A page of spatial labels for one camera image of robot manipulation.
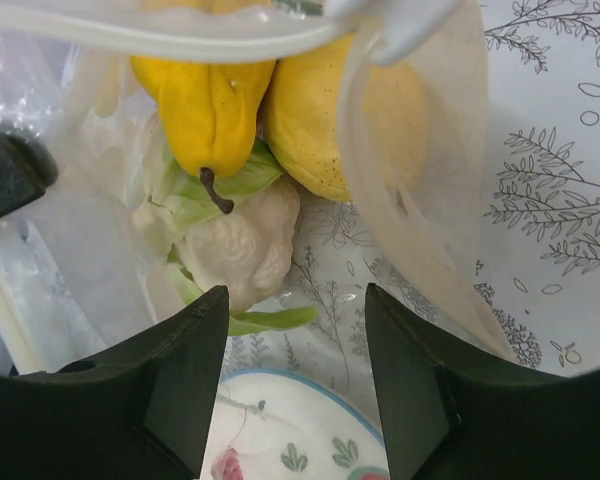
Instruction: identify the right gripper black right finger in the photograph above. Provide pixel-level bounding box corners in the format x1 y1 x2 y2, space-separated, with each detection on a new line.
365 284 600 479

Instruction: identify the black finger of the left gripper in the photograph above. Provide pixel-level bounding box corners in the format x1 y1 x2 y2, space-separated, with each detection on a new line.
0 131 59 219

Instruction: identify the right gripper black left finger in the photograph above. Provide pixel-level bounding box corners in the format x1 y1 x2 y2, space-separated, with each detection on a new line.
0 286 229 479

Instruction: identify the fake yellow pear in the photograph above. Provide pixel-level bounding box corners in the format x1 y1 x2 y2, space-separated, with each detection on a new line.
130 55 276 214

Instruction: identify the clear zip top bag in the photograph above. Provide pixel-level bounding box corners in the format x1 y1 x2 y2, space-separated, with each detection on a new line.
0 1 513 371

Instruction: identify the fake yellow mango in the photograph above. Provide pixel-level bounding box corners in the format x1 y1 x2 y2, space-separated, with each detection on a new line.
260 35 430 202

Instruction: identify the watermelon pattern ceramic plate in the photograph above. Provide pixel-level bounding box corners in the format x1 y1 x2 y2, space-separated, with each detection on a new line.
200 369 390 480

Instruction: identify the floral pattern table mat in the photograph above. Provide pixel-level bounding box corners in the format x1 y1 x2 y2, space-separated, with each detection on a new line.
219 0 600 381

